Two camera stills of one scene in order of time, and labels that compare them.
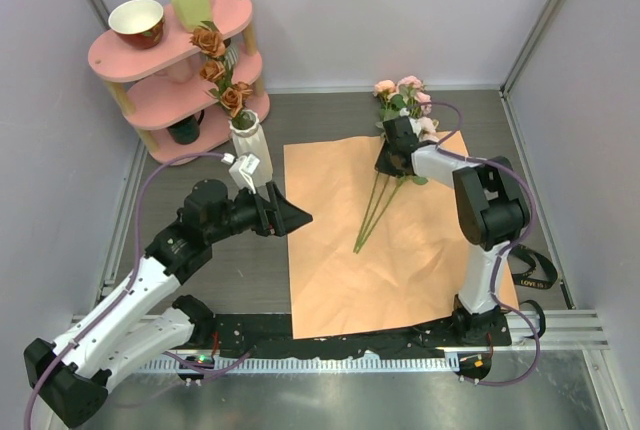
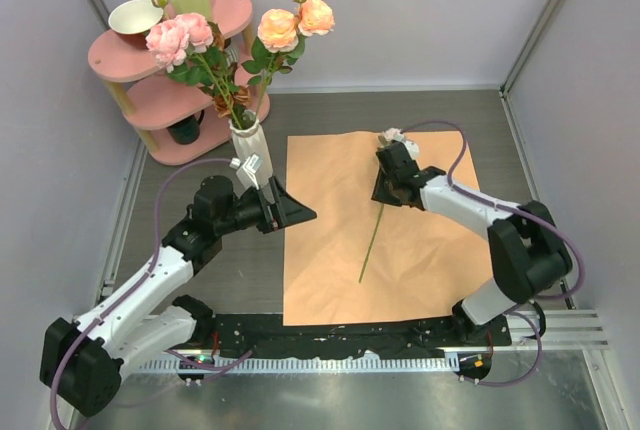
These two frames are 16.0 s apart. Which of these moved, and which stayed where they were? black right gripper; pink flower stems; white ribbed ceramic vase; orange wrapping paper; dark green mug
Moved: black right gripper; pink flower stems
Stayed: dark green mug; white ribbed ceramic vase; orange wrapping paper
